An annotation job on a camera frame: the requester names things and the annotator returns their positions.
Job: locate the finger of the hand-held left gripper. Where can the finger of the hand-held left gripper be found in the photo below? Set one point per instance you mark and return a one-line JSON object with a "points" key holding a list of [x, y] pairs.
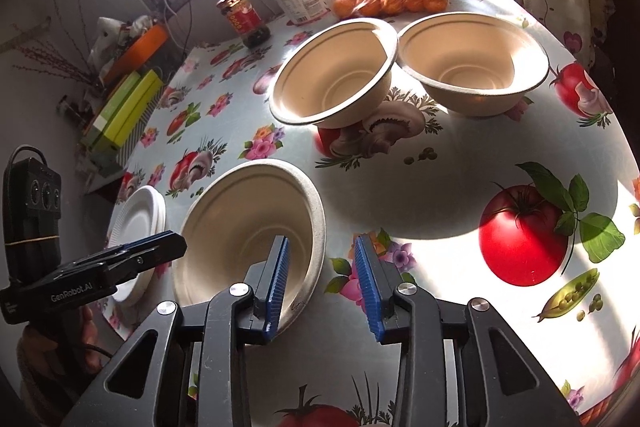
{"points": [[145, 243], [167, 253]]}

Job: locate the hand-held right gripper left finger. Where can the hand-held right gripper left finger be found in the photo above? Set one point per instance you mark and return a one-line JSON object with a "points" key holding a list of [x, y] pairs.
{"points": [[277, 287]]}

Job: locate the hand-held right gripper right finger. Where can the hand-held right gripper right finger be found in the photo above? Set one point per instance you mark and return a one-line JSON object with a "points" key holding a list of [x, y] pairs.
{"points": [[367, 287]]}

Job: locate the beige paper bowl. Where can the beige paper bowl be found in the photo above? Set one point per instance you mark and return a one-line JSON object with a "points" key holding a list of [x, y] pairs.
{"points": [[470, 57], [240, 232], [330, 77]]}

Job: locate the person's left hand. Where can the person's left hand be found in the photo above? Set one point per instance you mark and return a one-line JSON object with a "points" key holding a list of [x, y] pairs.
{"points": [[95, 332]]}

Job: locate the fruit printed tablecloth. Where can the fruit printed tablecloth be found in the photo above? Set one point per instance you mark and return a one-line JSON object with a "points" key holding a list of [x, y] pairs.
{"points": [[450, 187]]}

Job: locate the yellow-green flat box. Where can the yellow-green flat box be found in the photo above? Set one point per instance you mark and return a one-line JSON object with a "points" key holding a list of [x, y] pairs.
{"points": [[135, 107]]}

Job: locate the orange tray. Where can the orange tray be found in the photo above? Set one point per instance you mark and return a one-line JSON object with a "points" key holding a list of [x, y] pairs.
{"points": [[137, 52]]}

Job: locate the dried branches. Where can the dried branches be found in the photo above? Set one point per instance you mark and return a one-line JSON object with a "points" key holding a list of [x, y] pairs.
{"points": [[55, 57]]}

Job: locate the white plastic bag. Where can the white plastic bag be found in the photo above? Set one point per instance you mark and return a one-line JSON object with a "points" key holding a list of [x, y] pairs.
{"points": [[112, 34]]}

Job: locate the red label sauce jar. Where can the red label sauce jar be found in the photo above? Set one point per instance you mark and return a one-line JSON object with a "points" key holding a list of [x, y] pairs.
{"points": [[245, 19]]}

